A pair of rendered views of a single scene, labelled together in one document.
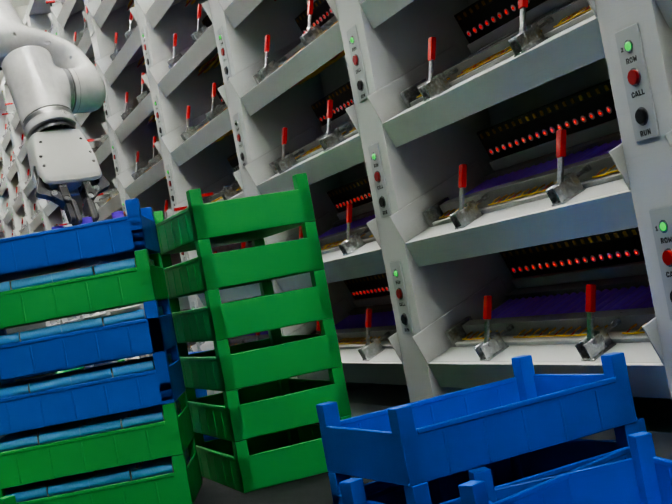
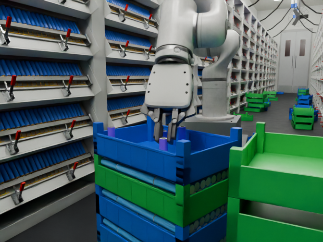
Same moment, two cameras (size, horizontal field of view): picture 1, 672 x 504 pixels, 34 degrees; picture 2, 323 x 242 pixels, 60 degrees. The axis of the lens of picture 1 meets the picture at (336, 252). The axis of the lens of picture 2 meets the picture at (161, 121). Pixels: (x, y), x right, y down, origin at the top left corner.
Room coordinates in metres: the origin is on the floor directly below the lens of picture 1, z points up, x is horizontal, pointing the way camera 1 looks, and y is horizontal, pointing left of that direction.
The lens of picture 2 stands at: (1.37, -0.04, 0.59)
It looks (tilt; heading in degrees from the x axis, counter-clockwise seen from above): 9 degrees down; 48
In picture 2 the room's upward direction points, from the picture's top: straight up
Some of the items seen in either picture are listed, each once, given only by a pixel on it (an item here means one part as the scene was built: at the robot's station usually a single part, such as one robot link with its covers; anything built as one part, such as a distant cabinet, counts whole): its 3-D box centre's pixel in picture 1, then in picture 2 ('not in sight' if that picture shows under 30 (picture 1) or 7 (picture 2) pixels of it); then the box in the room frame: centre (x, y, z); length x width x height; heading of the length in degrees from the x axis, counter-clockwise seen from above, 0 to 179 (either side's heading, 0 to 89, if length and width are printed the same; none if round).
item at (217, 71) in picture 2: not in sight; (220, 55); (2.50, 0.81, 0.69); 0.19 x 0.12 x 0.24; 121
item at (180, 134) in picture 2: not in sight; (181, 138); (1.87, 0.45, 0.44); 0.02 x 0.02 x 0.06
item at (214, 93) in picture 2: not in sight; (214, 99); (2.49, 0.83, 0.48); 0.19 x 0.19 x 0.18
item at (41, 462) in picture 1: (93, 438); not in sight; (1.80, 0.44, 0.12); 0.30 x 0.20 x 0.08; 93
